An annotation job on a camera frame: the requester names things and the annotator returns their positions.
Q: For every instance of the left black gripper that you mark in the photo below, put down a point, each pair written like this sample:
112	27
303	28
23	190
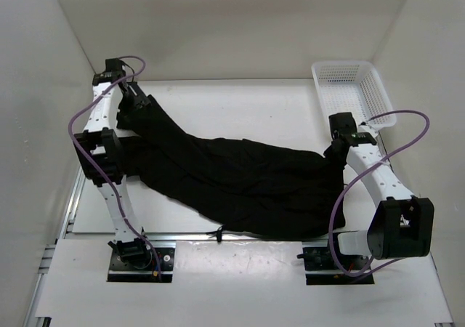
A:
140	101

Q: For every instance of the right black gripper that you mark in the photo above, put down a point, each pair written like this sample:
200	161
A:
329	153

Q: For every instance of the black trousers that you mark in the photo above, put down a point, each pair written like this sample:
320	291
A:
243	185

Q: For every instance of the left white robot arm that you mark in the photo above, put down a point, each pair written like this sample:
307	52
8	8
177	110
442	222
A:
101	155

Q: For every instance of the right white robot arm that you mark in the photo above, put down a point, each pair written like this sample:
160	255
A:
402	223

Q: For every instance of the white plastic mesh basket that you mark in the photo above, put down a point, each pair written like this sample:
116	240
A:
355	87

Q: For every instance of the aluminium front rail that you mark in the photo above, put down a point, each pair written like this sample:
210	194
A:
226	236

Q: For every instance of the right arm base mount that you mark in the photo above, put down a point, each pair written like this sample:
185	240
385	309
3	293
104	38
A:
320	269

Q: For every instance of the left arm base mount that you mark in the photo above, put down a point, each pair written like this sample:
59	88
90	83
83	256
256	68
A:
135	262

